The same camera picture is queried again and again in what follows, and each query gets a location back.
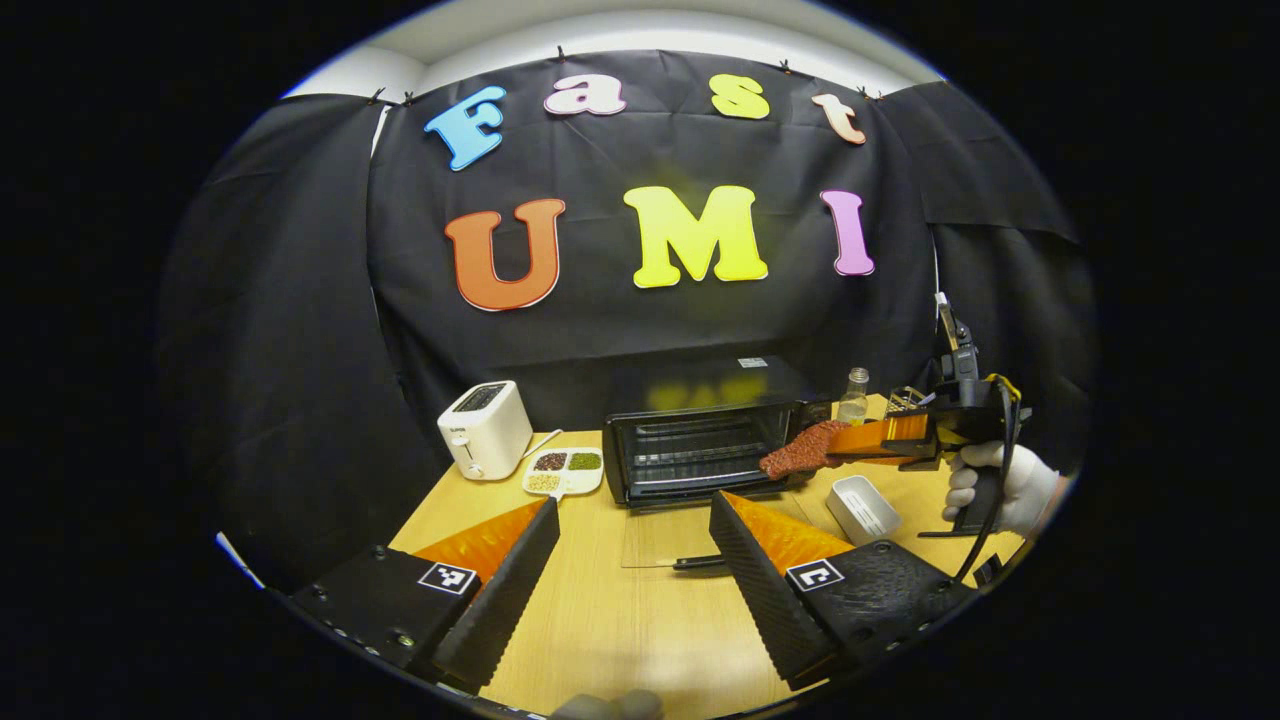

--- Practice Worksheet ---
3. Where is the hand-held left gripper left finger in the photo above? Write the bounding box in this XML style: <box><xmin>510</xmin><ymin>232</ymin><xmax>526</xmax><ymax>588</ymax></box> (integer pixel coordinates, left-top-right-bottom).
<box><xmin>285</xmin><ymin>497</ymin><xmax>561</xmax><ymax>693</ymax></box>

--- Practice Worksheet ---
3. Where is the white rectangular dish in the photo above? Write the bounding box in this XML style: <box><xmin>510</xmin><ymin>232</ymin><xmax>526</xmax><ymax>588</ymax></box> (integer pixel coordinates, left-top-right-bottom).
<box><xmin>826</xmin><ymin>475</ymin><xmax>903</xmax><ymax>547</ymax></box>

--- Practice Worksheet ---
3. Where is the brown fried chicken piece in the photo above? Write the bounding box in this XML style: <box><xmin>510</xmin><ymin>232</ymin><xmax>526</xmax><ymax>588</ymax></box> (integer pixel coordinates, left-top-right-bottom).
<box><xmin>759</xmin><ymin>419</ymin><xmax>851</xmax><ymax>481</ymax></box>

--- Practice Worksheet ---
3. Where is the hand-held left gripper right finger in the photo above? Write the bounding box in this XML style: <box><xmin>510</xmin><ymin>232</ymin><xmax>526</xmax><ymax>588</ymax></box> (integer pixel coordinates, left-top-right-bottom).
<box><xmin>708</xmin><ymin>490</ymin><xmax>981</xmax><ymax>691</ymax></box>

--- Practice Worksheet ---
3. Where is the white toaster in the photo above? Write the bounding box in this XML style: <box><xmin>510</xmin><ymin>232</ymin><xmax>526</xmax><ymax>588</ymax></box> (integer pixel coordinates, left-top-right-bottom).
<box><xmin>437</xmin><ymin>380</ymin><xmax>534</xmax><ymax>482</ymax></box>

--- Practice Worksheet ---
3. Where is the clear glass bottle yellow label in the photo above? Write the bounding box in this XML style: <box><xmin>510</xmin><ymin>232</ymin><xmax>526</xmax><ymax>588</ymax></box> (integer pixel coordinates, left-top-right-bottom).
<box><xmin>838</xmin><ymin>367</ymin><xmax>871</xmax><ymax>426</ymax></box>

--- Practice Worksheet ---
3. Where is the white divided plate of grains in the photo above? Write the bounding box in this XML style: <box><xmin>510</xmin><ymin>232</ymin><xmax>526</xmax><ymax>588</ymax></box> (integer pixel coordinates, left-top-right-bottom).
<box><xmin>522</xmin><ymin>447</ymin><xmax>605</xmax><ymax>498</ymax></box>

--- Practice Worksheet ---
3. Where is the black electric oven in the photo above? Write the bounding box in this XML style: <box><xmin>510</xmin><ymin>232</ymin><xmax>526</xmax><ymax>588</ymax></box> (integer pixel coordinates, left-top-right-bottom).
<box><xmin>603</xmin><ymin>355</ymin><xmax>836</xmax><ymax>571</ymax></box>

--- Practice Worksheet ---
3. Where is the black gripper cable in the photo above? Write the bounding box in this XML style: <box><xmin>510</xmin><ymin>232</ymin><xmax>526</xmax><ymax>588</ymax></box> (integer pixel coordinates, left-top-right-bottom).
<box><xmin>955</xmin><ymin>375</ymin><xmax>1023</xmax><ymax>583</ymax></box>

